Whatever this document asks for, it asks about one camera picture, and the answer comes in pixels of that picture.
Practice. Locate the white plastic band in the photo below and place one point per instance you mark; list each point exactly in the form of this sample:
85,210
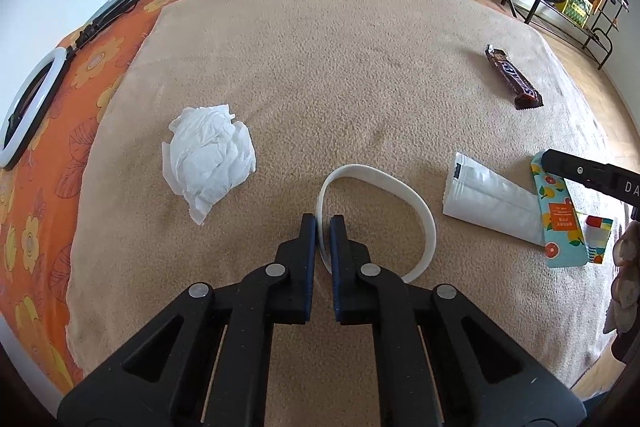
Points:
380,177

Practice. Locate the fruit print pouch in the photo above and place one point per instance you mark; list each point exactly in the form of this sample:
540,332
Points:
560,227

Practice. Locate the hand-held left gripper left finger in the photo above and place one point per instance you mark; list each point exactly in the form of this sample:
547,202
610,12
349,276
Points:
309,257

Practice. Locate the yellow plastic crate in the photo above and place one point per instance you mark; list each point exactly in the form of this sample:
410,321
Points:
572,4

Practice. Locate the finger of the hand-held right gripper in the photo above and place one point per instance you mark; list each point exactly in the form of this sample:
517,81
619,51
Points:
575,169

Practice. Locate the orange floral bed sheet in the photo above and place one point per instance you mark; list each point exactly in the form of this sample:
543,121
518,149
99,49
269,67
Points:
50,157

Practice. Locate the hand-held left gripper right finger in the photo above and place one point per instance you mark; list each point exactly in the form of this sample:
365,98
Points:
336,257

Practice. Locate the white tissue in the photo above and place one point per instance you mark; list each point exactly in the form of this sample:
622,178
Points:
210,157

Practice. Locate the brown chocolate bar wrapper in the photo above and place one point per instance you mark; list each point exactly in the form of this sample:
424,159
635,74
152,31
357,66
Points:
512,77

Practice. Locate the white colourful checked pouch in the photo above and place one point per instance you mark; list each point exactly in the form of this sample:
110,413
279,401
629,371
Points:
490,197

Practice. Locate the beige fleece blanket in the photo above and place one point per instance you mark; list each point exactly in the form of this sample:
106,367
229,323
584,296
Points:
325,82

